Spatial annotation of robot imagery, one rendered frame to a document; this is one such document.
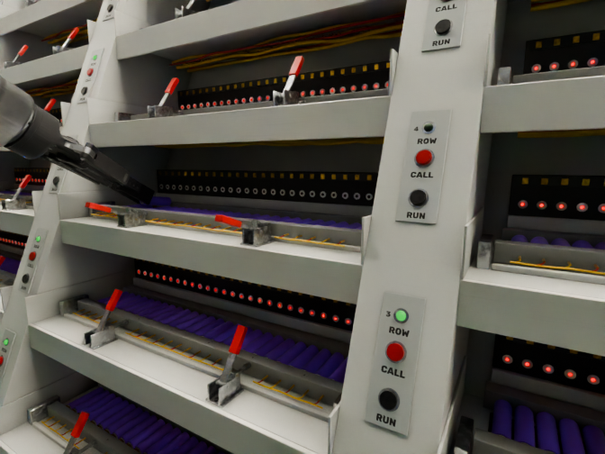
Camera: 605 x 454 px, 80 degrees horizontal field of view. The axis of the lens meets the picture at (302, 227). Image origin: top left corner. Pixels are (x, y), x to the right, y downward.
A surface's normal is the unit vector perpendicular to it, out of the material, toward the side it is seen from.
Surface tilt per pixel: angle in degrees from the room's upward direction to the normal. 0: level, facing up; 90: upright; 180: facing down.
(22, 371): 90
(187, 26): 111
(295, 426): 22
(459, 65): 90
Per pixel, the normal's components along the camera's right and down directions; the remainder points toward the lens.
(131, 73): 0.86, 0.09
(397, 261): -0.47, -0.23
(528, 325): -0.51, 0.14
